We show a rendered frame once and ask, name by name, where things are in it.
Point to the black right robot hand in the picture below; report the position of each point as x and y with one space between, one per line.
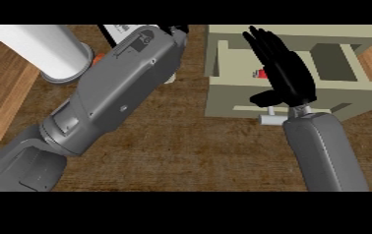
285 70

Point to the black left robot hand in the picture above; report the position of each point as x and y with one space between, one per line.
177 28

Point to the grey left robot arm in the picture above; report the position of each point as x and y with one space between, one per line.
121 80

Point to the red can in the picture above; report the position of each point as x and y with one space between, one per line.
261 73

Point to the beige open drawer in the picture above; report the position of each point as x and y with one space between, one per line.
236 64

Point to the beige drawer front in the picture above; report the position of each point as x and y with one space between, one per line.
232 95

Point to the white panel with black edge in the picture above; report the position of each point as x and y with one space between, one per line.
121 30

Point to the beige cabinet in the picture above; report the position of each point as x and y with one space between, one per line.
310 30

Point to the small orange object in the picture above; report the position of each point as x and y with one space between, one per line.
98 58

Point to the white cylindrical container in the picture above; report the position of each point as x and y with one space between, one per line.
43 49

